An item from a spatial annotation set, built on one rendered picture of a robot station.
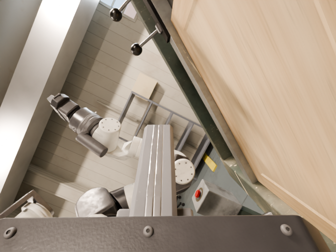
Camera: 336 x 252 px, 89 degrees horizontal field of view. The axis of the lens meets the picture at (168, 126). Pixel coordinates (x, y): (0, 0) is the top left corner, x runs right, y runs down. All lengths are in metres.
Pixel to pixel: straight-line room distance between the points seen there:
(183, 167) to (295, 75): 0.39
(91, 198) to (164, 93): 3.29
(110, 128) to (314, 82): 0.47
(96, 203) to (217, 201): 0.53
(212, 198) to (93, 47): 3.72
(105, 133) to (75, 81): 3.61
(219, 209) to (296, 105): 0.69
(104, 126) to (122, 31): 3.58
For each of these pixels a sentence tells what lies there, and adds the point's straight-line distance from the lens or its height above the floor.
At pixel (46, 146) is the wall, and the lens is 4.52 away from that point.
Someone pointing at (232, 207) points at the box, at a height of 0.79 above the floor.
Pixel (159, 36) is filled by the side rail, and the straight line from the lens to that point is 0.80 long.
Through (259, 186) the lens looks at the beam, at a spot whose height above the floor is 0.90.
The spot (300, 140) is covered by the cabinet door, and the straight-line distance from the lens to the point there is 0.32.
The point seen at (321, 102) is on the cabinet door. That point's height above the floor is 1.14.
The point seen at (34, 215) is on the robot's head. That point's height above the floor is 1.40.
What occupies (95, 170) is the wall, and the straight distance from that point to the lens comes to 4.24.
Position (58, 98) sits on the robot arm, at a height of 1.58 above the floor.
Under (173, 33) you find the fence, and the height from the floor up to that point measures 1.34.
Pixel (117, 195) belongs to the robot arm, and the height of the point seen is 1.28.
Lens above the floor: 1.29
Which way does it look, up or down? 6 degrees down
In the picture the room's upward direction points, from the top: 64 degrees counter-clockwise
